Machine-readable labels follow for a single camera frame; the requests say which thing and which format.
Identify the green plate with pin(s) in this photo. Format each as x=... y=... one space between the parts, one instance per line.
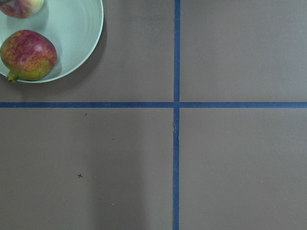
x=73 y=26

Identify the red yellow pomegranate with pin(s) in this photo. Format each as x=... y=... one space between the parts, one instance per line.
x=28 y=55

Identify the green pink sugar apple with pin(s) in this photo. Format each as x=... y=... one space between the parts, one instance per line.
x=20 y=9

